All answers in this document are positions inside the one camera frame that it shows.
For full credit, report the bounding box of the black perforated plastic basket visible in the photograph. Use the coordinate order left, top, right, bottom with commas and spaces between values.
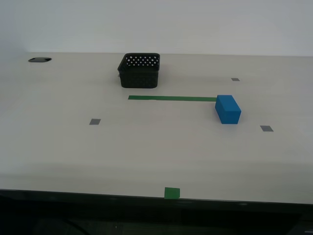
117, 52, 161, 89

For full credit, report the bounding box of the blue rectangular block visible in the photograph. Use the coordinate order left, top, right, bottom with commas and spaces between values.
215, 94, 242, 125

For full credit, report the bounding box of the long green tape strip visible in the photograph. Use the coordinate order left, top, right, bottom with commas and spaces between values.
128, 95, 218, 102

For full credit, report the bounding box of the small green tape piece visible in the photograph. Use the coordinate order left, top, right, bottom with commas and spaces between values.
164, 187, 180, 200

